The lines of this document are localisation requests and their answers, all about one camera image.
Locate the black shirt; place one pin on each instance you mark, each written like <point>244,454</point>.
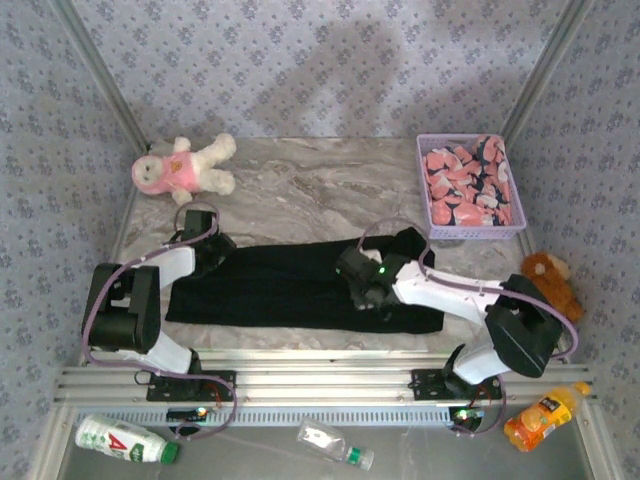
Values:
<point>280,290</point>

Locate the pink shark print shorts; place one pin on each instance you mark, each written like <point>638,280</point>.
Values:
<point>465,195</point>

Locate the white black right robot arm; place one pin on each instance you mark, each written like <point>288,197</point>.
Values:
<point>440,290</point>

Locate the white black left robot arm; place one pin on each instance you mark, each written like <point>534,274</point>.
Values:
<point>175,262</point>

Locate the pink white plush toy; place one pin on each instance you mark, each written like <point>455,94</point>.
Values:
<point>175,170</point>

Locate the purple plastic basket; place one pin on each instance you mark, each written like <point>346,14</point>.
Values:
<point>475,231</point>

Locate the small circuit board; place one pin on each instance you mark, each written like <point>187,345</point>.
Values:
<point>187,413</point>
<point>467,415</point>

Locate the clear empty plastic bottle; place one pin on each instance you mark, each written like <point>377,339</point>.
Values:
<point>325,440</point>

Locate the brown plush monkey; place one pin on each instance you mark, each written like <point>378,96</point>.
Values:
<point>555,285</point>

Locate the orange juice bottle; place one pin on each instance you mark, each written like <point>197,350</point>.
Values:
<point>542,417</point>

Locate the white milk bottle green cap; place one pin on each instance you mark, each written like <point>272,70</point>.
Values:
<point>120,440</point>

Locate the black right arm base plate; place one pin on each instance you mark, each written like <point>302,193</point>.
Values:
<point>425,382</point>

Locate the aluminium rail frame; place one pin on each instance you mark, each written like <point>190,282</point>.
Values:
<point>320,375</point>

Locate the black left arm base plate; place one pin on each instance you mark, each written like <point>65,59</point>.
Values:
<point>225,381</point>

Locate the aluminium frame post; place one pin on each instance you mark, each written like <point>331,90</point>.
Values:
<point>545,70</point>
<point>100,75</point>

